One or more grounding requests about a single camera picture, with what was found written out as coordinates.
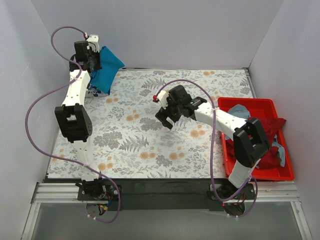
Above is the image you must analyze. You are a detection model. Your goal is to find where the teal blue t-shirt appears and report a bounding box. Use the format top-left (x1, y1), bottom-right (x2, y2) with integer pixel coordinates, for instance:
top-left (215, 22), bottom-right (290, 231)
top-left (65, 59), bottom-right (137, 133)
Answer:
top-left (90, 46), bottom-right (125, 93)

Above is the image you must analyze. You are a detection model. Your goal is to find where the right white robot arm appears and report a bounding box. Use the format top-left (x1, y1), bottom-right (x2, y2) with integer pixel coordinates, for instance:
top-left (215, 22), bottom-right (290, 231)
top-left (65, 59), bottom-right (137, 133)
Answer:
top-left (153, 85), bottom-right (271, 199)

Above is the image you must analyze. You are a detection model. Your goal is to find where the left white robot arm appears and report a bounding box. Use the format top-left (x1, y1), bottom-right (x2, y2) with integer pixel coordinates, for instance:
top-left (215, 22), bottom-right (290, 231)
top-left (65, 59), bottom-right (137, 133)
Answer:
top-left (54, 37), bottom-right (107, 200)

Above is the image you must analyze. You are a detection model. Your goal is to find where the folded navy printed t-shirt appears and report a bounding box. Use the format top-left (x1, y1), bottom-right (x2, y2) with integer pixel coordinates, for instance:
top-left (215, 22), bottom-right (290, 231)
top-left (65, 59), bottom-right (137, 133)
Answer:
top-left (85, 83), bottom-right (110, 98)

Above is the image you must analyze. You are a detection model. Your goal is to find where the floral patterned table mat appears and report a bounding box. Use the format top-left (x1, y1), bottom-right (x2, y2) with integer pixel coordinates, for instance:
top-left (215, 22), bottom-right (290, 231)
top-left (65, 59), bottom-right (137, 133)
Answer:
top-left (46, 69), bottom-right (254, 179)

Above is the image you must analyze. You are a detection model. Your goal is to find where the light blue t-shirt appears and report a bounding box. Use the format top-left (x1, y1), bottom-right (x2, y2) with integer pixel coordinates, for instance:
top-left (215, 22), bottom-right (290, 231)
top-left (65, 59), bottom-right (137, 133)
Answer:
top-left (223, 104), bottom-right (286, 168)

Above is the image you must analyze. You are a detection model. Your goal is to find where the red plastic bin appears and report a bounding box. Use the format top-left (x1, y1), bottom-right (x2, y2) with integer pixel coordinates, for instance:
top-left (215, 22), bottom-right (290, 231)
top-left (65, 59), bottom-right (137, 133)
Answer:
top-left (218, 97), bottom-right (295, 181)

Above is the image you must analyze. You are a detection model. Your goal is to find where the dark red t-shirt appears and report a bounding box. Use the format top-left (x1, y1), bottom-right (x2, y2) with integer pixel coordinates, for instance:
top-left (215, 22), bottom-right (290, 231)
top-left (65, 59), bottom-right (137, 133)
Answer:
top-left (223, 117), bottom-right (286, 171)

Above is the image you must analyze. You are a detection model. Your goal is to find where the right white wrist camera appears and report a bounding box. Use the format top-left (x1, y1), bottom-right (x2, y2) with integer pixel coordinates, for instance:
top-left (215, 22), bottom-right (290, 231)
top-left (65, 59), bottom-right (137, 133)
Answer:
top-left (152, 90), bottom-right (169, 109)

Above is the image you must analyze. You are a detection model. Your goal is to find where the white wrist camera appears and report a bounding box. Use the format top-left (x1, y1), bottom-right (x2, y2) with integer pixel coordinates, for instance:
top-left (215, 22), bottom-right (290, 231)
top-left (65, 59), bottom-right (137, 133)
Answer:
top-left (152, 90), bottom-right (169, 109)
top-left (83, 32), bottom-right (100, 53)

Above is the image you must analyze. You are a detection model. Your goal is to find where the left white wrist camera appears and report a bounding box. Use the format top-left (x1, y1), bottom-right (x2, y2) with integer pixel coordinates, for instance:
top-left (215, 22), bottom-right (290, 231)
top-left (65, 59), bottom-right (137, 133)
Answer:
top-left (83, 32), bottom-right (100, 53)

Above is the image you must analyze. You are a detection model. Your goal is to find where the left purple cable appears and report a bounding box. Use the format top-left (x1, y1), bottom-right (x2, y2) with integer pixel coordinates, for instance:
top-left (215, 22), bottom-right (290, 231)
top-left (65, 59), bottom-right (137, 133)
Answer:
top-left (24, 26), bottom-right (120, 223)

